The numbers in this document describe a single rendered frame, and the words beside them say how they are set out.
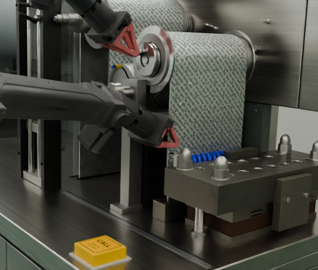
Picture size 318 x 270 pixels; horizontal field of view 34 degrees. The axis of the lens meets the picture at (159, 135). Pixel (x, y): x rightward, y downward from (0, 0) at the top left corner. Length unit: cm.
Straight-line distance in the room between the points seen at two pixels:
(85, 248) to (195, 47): 50
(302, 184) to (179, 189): 27
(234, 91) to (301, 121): 295
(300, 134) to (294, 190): 309
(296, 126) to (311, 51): 296
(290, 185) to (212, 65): 32
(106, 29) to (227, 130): 39
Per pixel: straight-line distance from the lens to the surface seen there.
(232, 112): 126
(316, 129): 412
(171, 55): 111
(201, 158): 117
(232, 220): 105
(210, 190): 100
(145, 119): 105
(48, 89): 79
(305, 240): 114
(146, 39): 117
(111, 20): 109
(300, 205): 116
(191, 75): 116
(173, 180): 108
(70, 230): 111
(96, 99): 89
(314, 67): 127
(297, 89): 130
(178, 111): 114
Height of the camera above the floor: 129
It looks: 10 degrees down
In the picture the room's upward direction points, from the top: 2 degrees clockwise
